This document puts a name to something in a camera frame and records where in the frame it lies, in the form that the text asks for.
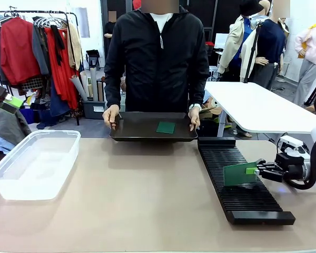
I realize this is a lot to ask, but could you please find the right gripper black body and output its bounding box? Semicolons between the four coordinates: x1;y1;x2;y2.
275;158;308;183

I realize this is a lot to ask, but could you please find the green PCB with pale edge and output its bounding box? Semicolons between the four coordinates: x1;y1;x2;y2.
223;161;259;187

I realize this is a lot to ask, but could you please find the dark green PCB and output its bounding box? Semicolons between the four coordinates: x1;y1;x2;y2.
155;121;176;134

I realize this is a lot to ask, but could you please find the black rectangular tray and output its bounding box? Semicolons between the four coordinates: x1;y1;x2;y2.
109;112;199;142

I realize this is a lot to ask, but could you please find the person's left forearm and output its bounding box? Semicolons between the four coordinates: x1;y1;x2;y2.
188;76;210;106

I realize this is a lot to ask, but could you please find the person's right forearm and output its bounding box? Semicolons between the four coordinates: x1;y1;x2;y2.
104;76;126;109

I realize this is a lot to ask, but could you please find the person's left hand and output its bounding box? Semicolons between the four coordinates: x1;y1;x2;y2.
187;107;201;132

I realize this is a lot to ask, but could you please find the person's right hand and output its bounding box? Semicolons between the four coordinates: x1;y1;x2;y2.
102;104;121;130

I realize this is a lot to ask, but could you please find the blue bag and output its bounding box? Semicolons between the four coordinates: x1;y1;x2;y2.
19;108;35;124

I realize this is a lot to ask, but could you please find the grey jacket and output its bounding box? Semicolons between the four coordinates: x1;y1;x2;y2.
0;106;32;152

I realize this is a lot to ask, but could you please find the plaid skirt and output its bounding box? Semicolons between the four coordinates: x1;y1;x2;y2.
21;76;44;92

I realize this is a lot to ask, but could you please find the black slotted PCB rack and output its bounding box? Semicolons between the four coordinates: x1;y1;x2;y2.
197;137;296;226

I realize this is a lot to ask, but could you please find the light blue fabric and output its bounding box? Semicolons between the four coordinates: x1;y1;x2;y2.
0;131;14;155

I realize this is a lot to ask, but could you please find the red shirt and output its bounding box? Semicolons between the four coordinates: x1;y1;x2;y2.
0;17;42;85

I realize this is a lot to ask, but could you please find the dark blue denim garment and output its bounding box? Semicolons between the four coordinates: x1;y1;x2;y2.
50;81;71;116

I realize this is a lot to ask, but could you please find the long red dress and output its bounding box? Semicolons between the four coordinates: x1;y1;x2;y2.
44;27;80;110

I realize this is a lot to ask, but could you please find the clear plastic storage box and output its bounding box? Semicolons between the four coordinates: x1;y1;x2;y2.
0;129;82;201

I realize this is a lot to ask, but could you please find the grey hanging garment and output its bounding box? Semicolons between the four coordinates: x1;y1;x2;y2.
32;23;50;76

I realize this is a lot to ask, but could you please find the white table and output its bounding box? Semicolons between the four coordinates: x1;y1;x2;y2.
204;81;316;144

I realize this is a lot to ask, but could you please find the grey paper roll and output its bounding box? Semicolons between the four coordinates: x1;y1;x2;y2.
70;74;88;102

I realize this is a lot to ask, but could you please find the cream paper roll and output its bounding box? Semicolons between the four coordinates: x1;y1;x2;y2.
80;70;92;100

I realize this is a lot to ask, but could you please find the black scarf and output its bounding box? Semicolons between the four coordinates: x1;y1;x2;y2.
50;25;66;66

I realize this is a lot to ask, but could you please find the brown cardboard box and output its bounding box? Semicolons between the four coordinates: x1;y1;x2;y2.
200;105;222;119

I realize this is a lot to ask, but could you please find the beige hanging garment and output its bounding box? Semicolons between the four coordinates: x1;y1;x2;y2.
67;22;82;71

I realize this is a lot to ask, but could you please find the grey storage crate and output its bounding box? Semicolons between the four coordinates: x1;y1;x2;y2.
81;100;106;120

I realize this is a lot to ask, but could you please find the tall beige paper roll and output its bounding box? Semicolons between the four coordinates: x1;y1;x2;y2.
89;67;98;102

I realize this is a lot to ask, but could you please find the brown cardboard roll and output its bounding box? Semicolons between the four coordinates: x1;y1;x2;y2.
96;81;106;102

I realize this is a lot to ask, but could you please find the black chair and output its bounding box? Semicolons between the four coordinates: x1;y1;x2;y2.
86;49;101;71

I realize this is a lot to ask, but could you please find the black metal clothes rack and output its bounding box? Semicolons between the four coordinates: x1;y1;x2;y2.
0;10;81;126

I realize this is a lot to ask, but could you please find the bystander in black shirt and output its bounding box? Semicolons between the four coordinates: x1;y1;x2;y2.
104;11;118;53

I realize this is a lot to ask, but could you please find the mannequin in navy top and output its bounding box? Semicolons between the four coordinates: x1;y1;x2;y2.
241;0;290;90

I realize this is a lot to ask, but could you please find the mannequin in beige coat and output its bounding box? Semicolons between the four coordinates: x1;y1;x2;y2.
217;0;256;80

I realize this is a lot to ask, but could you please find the mannequin in pink hoodie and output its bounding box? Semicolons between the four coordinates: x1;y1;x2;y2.
293;15;316;106

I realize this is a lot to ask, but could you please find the person in black jacket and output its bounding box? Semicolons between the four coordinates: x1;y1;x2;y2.
104;5;210;113

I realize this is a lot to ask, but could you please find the black bucket hat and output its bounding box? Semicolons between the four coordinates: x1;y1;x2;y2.
239;0;264;18

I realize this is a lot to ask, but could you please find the right arm black hose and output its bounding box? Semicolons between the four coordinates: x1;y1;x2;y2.
283;133;316;190

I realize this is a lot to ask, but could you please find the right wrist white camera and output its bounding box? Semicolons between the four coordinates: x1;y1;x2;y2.
275;135;310;159

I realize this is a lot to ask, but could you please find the grey wall poster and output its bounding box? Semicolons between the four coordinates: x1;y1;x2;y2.
77;7;90;39

